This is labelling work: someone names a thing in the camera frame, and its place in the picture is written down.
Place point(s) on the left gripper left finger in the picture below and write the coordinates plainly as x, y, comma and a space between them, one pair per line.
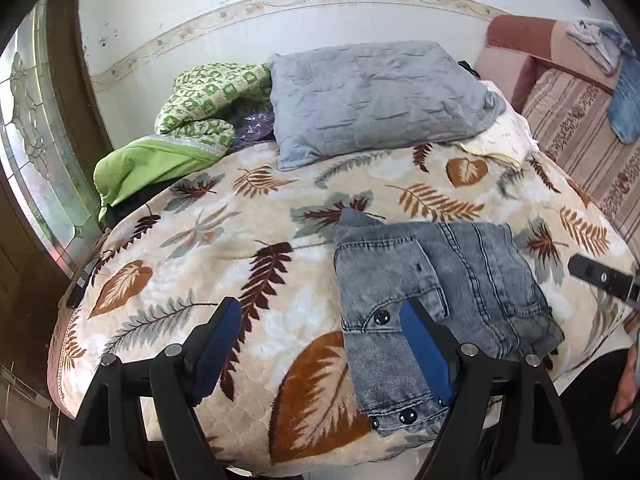
181, 376

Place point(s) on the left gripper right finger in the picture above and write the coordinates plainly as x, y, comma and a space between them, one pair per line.
455, 380

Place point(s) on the grey denim pants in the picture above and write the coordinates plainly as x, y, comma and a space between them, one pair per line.
469, 277

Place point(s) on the person's right hand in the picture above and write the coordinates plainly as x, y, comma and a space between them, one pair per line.
627, 389

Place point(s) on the leaf pattern bed blanket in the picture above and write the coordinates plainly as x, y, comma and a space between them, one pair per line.
244, 229

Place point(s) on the cream cloth under pillow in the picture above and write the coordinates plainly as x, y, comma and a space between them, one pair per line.
508, 140

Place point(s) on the striped pink sofa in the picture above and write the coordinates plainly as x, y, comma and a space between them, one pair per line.
564, 94

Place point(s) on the green patterned quilt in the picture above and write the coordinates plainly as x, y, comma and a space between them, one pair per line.
192, 131

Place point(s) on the wooden glass-panel door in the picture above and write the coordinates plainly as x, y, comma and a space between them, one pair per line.
49, 139

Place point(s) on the grey quilted pillow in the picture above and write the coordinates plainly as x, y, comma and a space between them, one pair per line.
341, 100

